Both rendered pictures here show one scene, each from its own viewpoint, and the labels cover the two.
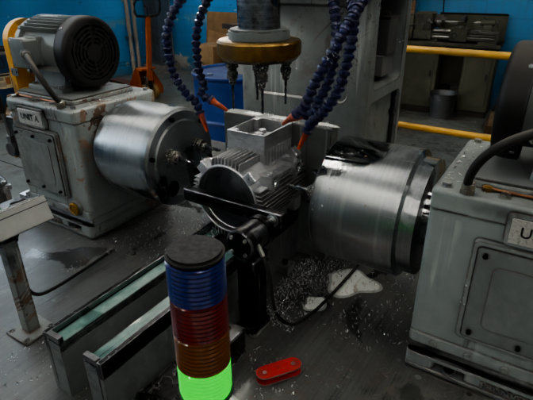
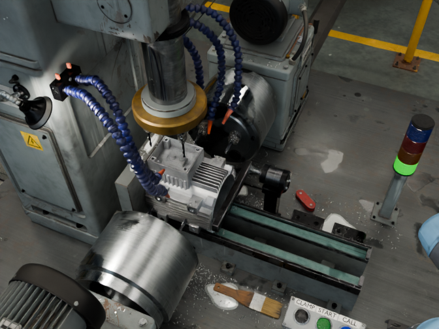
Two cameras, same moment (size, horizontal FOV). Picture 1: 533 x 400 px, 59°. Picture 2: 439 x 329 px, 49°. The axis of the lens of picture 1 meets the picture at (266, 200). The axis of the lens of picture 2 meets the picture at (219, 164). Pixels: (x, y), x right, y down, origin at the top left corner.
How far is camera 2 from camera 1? 153 cm
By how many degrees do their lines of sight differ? 76
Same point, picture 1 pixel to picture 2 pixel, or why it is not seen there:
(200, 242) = (418, 120)
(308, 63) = not seen: hidden behind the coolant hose
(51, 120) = not seen: outside the picture
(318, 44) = (114, 79)
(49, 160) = not seen: outside the picture
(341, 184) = (259, 114)
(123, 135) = (172, 269)
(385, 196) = (269, 98)
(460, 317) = (292, 109)
